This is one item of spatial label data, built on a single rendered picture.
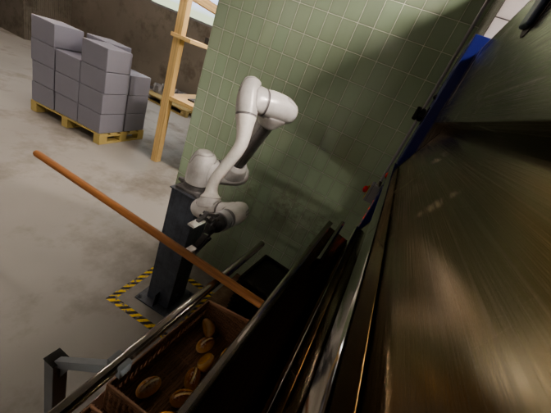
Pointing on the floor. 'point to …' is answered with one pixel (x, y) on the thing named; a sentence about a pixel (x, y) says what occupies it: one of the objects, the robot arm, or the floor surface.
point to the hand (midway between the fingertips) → (188, 239)
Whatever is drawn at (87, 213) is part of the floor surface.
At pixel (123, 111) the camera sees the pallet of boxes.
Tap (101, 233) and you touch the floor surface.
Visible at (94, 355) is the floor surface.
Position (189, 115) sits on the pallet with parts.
